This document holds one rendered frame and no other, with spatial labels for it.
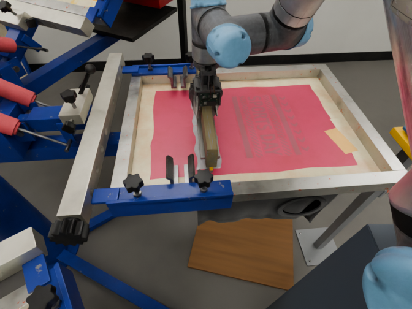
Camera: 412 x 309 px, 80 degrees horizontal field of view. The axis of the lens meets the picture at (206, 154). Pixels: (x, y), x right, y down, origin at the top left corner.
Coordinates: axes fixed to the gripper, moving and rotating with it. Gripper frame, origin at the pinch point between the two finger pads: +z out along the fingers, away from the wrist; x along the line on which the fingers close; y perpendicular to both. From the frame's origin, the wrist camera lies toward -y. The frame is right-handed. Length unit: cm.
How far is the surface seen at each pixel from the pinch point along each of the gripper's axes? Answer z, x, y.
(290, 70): 1.8, 36.4, -24.4
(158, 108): 5.1, -15.8, -9.0
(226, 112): 4.9, 8.1, -5.1
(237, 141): 4.6, 9.5, 9.2
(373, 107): 102, 176, -110
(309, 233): 99, 68, 7
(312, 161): 4.3, 30.2, 18.9
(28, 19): -14, -60, -37
